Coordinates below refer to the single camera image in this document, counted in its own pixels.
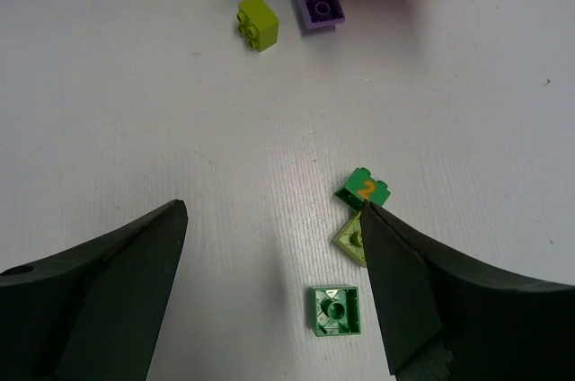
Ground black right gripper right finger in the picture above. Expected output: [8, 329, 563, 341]
[360, 202, 574, 380]

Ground green lego brick number two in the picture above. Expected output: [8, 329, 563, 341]
[334, 167, 391, 210]

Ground lime hollow lego brick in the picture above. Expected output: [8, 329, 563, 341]
[332, 211, 367, 268]

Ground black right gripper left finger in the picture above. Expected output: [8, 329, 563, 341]
[1, 199, 188, 380]

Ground lime 2x2 lego brick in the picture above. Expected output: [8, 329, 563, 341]
[236, 0, 279, 52]

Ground green hollow lego brick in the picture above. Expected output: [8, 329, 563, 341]
[306, 286, 361, 338]

